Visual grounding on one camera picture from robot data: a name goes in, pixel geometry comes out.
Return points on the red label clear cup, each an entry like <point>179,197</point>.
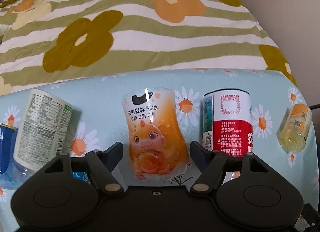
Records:
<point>227,122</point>

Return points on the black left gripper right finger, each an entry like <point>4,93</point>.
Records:
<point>211,165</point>

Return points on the pale green label cup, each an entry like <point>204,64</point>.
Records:
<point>43,129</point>

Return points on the white blue label cup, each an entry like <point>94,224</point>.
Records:
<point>82,176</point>

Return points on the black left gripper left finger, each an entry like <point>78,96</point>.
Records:
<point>101,164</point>

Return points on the orange dragon label cup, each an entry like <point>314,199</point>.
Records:
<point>157,149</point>

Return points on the striped floral bed quilt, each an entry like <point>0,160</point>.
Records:
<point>51,41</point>

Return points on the yellow label clear cup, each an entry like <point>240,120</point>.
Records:
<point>294,129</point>

